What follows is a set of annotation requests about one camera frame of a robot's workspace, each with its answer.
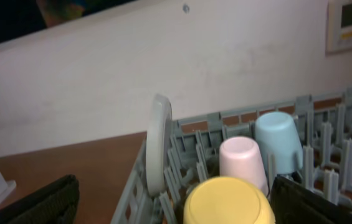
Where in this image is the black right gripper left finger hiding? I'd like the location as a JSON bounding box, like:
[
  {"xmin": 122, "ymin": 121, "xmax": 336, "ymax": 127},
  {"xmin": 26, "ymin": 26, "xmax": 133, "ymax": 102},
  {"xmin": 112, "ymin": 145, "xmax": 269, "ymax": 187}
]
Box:
[{"xmin": 0, "ymin": 175, "xmax": 80, "ymax": 224}]

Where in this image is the yellow bowl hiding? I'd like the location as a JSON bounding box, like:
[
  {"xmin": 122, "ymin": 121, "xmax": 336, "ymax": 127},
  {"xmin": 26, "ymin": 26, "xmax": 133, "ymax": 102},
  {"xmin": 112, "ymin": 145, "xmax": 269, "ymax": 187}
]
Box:
[{"xmin": 183, "ymin": 177, "xmax": 275, "ymax": 224}]

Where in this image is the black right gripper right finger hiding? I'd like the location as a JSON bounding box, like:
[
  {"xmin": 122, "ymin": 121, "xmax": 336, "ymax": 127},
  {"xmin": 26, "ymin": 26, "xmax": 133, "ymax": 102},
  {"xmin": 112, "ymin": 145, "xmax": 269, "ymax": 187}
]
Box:
[{"xmin": 270, "ymin": 175, "xmax": 352, "ymax": 224}]

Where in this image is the white wall control panel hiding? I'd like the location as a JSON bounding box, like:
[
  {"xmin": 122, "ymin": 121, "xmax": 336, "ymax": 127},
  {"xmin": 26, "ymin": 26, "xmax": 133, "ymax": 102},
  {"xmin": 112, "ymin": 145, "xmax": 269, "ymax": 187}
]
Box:
[{"xmin": 326, "ymin": 0, "xmax": 352, "ymax": 54}]

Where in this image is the grey plastic dishwasher rack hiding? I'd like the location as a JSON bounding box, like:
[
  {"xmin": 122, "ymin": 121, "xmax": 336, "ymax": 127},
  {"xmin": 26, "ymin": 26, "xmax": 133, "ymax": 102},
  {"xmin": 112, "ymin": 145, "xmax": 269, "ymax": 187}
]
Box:
[{"xmin": 112, "ymin": 88, "xmax": 352, "ymax": 223}]

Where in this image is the white round plate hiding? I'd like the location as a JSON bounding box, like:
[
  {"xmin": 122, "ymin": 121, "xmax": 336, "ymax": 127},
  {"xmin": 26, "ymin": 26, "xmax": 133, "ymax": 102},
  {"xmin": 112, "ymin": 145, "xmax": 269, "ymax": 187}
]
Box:
[{"xmin": 146, "ymin": 94, "xmax": 173, "ymax": 197}]

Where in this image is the light blue cup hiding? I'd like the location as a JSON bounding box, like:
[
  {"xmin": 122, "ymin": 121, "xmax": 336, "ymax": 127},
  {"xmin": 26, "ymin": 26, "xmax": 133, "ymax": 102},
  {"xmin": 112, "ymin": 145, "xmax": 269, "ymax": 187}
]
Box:
[{"xmin": 255, "ymin": 111, "xmax": 303, "ymax": 174}]

